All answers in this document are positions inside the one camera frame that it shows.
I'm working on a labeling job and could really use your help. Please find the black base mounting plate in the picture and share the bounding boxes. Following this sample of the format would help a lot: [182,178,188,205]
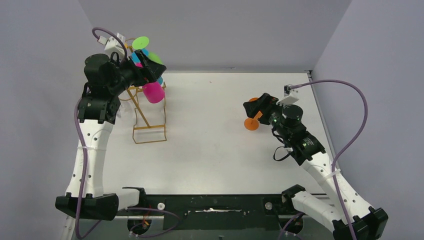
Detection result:
[117,193,297,236]

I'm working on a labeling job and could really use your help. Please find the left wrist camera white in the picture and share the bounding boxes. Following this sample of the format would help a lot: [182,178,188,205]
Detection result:
[97,36,127,60]

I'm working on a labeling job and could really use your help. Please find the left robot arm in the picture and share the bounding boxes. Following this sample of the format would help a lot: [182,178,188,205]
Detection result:
[55,50,167,221]

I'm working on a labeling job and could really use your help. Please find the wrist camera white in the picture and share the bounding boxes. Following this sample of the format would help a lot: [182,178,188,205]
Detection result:
[97,36,127,60]
[277,84,300,106]

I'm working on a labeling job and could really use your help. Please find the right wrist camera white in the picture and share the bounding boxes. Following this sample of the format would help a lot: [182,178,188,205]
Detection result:
[277,84,300,106]

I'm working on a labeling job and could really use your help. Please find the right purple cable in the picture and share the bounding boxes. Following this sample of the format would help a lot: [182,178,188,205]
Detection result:
[290,79,369,240]

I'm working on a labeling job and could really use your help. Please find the blue plastic wine glass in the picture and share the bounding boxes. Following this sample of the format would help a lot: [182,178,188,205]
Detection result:
[131,50,167,86]

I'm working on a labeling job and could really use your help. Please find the green plastic wine glass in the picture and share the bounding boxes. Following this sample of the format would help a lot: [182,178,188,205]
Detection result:
[131,36,163,64]

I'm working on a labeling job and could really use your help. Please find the magenta plastic wine glass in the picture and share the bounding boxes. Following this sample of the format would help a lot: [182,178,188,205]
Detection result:
[133,74,165,104]

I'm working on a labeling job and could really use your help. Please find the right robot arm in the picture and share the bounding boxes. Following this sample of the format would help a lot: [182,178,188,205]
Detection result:
[243,93,389,240]

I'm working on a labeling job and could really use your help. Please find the gold wire glass rack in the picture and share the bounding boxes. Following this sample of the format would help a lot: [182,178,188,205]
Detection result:
[120,81,167,145]

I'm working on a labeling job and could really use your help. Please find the orange plastic wine glass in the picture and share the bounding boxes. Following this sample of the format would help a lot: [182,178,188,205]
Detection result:
[243,106,263,131]

